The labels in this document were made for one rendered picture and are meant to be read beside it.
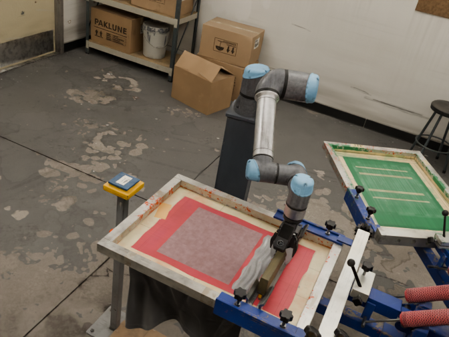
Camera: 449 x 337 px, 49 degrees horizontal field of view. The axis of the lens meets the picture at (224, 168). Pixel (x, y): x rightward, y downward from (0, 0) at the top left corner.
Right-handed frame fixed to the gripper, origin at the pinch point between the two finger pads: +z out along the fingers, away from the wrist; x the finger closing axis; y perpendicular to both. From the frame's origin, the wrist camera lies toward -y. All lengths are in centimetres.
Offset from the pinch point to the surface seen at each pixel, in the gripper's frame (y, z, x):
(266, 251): 7.2, 4.8, 6.9
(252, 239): 11.3, 5.3, 14.3
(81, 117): 192, 101, 246
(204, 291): -28.0, 1.8, 16.7
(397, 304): -0.4, -3.3, -42.8
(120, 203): 10, 15, 77
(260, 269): -3.9, 4.5, 5.1
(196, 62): 295, 55, 185
